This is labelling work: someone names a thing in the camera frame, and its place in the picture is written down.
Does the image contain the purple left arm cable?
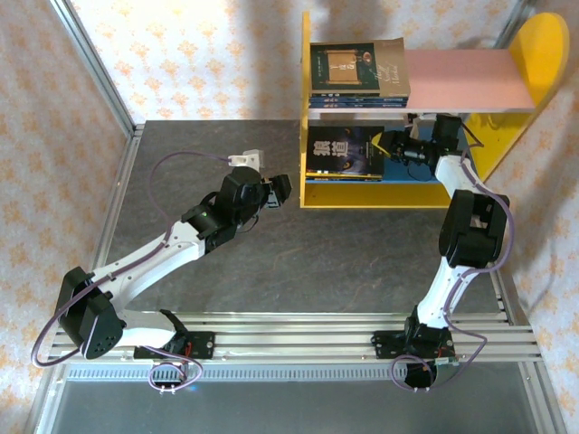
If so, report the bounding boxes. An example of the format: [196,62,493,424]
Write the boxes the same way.
[30,151,233,394]

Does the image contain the grey slotted cable duct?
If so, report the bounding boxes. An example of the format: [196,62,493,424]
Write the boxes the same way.
[58,364,526,383]

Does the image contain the black antler book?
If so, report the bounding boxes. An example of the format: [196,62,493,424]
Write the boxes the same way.
[306,177,384,184]

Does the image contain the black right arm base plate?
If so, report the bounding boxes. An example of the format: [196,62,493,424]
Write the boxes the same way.
[371,329,456,362]

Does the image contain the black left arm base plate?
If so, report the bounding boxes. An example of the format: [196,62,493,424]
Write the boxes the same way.
[134,331,214,362]

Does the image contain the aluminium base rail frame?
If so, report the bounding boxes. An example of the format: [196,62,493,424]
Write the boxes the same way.
[47,310,544,368]

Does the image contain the green brown scroll book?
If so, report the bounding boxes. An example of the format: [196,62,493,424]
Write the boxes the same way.
[309,38,412,97]

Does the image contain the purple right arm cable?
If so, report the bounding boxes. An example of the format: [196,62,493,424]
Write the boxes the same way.
[390,115,517,394]

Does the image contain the dark wolf eyes book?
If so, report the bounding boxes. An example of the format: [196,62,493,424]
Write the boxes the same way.
[306,125,385,176]

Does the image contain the dark blue face book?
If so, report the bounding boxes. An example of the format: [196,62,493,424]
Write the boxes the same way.
[308,101,410,109]
[308,94,411,104]

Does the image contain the yellow pink blue bookshelf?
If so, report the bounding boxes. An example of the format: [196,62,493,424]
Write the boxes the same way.
[299,11,571,210]

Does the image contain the grey metal sheet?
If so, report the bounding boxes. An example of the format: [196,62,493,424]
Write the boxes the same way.
[33,379,569,434]

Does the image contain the yellow cartoon book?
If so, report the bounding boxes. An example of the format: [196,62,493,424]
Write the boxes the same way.
[305,171,384,180]

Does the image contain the aluminium corner post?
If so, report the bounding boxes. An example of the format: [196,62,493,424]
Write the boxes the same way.
[492,0,539,49]
[48,0,138,137]

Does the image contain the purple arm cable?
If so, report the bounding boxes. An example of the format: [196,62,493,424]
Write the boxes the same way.
[390,115,517,394]
[30,151,233,394]

